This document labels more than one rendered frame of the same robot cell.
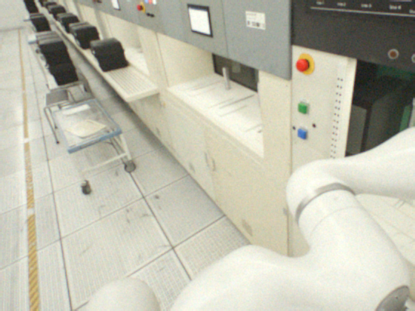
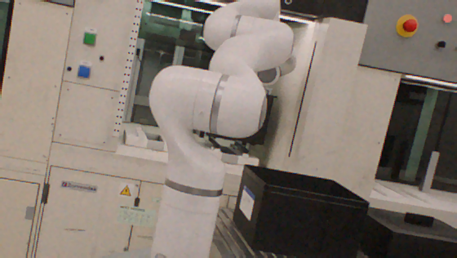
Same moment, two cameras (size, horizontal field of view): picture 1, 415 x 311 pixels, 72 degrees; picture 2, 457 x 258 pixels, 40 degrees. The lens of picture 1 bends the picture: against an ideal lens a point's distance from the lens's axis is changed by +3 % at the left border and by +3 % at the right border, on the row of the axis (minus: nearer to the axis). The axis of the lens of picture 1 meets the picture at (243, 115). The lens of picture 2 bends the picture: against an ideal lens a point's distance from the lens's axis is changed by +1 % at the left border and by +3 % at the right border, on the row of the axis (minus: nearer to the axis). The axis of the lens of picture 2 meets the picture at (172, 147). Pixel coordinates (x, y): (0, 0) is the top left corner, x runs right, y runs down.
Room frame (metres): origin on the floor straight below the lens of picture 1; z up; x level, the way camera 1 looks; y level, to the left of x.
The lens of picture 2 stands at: (-0.28, 1.35, 1.20)
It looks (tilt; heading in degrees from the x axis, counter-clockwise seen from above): 8 degrees down; 295
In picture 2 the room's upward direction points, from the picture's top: 11 degrees clockwise
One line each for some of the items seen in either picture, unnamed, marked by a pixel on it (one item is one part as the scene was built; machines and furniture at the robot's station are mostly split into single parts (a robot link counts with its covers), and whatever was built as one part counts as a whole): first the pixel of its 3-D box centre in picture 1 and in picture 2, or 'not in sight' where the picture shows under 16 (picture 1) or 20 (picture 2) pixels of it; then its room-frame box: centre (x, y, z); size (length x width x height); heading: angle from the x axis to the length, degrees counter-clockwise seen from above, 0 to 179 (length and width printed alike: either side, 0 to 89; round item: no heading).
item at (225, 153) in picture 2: not in sight; (224, 152); (0.51, -0.75, 0.89); 0.22 x 0.21 x 0.04; 124
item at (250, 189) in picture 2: not in sight; (295, 211); (0.10, -0.30, 0.85); 0.28 x 0.28 x 0.17; 32
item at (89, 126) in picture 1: (85, 126); not in sight; (2.16, 1.39, 0.47); 0.31 x 0.23 x 0.02; 55
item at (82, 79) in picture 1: (71, 89); not in sight; (3.73, 2.39, 0.24); 0.94 x 0.53 x 0.48; 33
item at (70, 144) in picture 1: (93, 138); not in sight; (2.32, 1.47, 0.24); 0.97 x 0.52 x 0.48; 36
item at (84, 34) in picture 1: (86, 36); not in sight; (3.78, 1.95, 0.93); 0.30 x 0.28 x 0.26; 36
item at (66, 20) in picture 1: (70, 24); not in sight; (4.99, 2.75, 0.93); 0.30 x 0.28 x 0.26; 34
